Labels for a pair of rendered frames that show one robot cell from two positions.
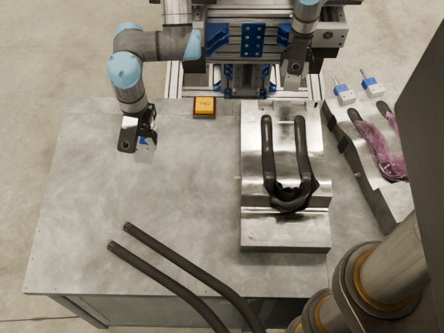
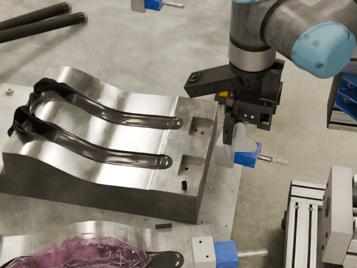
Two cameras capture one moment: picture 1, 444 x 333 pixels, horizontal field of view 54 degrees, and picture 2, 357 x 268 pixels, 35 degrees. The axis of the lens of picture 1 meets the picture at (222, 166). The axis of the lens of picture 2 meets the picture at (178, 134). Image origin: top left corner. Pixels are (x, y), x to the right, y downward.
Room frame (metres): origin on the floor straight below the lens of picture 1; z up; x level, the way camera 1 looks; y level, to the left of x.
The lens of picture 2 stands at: (1.00, -0.96, 1.73)
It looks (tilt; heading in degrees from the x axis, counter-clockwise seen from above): 46 degrees down; 101
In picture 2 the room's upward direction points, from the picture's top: 1 degrees counter-clockwise
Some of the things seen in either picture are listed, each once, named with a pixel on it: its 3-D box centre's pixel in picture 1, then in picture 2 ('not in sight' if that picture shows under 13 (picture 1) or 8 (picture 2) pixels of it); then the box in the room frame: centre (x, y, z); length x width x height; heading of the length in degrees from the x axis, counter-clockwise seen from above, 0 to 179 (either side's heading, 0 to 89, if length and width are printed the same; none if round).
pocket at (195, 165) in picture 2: (297, 108); (191, 172); (0.88, -0.25, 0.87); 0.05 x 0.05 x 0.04; 89
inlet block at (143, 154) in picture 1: (147, 141); (158, 1); (0.72, 0.23, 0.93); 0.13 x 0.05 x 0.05; 170
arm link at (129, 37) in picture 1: (135, 46); not in sight; (0.80, 0.22, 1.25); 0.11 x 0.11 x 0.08; 3
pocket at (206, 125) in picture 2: (265, 108); (201, 133); (0.88, -0.15, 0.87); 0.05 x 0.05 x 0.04; 89
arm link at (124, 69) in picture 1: (125, 76); not in sight; (0.70, 0.23, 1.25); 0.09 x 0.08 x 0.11; 3
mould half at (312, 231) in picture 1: (282, 168); (89, 135); (0.66, -0.19, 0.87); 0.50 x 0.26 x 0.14; 179
